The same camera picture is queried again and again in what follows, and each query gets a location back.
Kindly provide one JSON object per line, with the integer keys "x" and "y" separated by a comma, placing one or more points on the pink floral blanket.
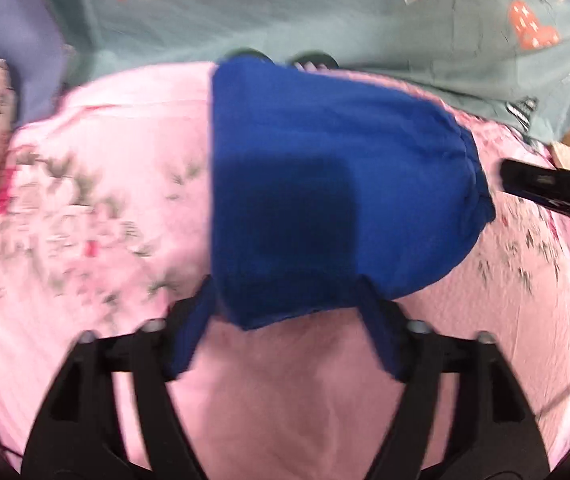
{"x": 90, "y": 210}

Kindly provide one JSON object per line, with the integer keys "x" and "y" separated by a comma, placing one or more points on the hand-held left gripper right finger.
{"x": 385, "y": 340}

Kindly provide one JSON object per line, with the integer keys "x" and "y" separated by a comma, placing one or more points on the green printed bed sheet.
{"x": 315, "y": 5}

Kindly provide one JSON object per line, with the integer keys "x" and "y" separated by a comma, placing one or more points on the blue pants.
{"x": 325, "y": 170}

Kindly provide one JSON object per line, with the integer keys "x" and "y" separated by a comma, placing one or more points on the purple cloth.
{"x": 20, "y": 35}

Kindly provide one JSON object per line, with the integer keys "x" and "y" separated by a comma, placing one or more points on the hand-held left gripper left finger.
{"x": 190, "y": 340}

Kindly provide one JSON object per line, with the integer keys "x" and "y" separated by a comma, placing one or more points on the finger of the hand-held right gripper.
{"x": 540, "y": 182}

